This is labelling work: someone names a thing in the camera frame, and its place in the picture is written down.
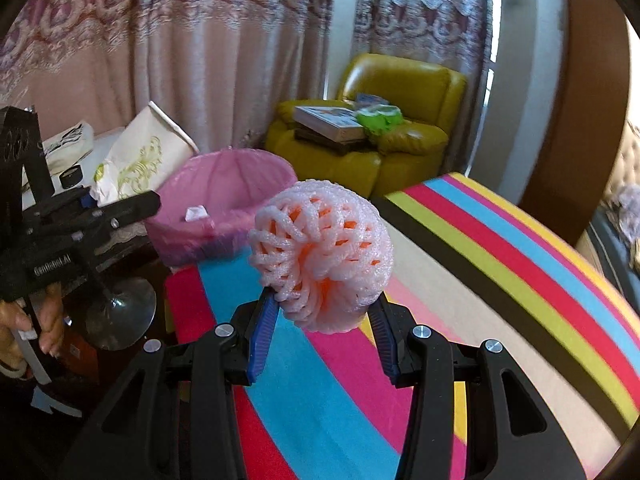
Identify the yellow leather armchair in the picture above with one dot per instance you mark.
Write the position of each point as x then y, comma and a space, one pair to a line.
400, 75

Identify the blue booklet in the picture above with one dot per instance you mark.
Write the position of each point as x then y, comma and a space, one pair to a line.
370, 99

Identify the green plastic bag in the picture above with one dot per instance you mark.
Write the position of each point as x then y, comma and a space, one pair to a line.
380, 120

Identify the dark brown book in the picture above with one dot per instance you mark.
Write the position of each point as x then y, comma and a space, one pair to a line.
330, 146

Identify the pink embroidered curtain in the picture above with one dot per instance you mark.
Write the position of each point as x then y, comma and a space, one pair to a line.
200, 60

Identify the white tote bag black print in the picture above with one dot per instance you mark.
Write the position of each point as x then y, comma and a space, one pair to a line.
70, 145

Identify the white tote bag green print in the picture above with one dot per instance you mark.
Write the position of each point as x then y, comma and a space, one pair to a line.
145, 155

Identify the sheer lace curtain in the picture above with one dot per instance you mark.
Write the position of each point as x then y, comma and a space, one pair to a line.
425, 25

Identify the black round case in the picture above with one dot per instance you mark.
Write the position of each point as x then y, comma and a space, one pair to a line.
70, 176

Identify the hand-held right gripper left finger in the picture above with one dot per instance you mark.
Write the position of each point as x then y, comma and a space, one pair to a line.
262, 342

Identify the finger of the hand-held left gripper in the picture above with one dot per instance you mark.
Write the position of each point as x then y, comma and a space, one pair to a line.
86, 201
135, 207

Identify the pink foam fruit net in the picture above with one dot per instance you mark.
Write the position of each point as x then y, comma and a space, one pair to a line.
350, 210

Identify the crumpled white tissue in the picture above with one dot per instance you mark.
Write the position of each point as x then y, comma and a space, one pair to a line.
196, 213

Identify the pink trash bin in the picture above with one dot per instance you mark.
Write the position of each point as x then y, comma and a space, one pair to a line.
235, 180

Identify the beige tufted headboard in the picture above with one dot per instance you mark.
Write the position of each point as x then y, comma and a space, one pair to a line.
625, 155

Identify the rainbow striped tablecloth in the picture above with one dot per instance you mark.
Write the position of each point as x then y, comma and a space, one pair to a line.
325, 410

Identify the person's left hand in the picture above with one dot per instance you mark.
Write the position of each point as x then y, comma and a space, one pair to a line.
50, 320

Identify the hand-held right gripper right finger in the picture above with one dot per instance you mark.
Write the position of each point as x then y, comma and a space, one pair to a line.
385, 342

